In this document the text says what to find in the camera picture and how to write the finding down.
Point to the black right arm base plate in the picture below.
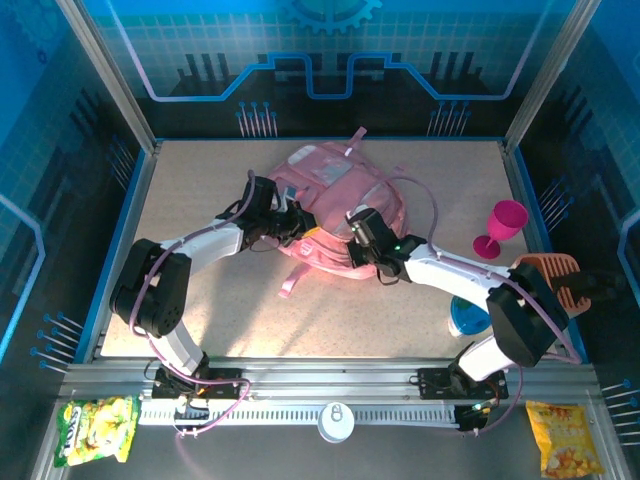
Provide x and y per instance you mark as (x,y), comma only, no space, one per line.
(435,382)

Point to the black tool in holder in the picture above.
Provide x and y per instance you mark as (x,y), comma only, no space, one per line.
(595,287)

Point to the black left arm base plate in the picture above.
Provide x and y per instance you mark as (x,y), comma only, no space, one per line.
(225,382)

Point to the aluminium frame post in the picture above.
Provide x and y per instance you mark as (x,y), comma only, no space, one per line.
(107,75)
(550,75)

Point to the green yellow snack bag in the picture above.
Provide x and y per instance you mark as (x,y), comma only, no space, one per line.
(95,430)

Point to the orange slotted plastic holder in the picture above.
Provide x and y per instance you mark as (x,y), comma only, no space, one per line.
(555,265)

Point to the pink backpack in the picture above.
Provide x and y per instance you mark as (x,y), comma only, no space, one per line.
(340,200)

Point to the magenta plastic goblet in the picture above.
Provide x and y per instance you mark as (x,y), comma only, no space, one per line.
(507,217)

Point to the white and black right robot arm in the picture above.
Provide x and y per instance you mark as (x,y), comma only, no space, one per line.
(450,275)

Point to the orange yellow snack bag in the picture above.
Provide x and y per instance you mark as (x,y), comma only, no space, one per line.
(565,440)

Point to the aluminium frame rail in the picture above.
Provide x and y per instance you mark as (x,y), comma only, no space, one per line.
(325,372)

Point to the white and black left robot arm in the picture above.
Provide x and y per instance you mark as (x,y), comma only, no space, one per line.
(215,242)

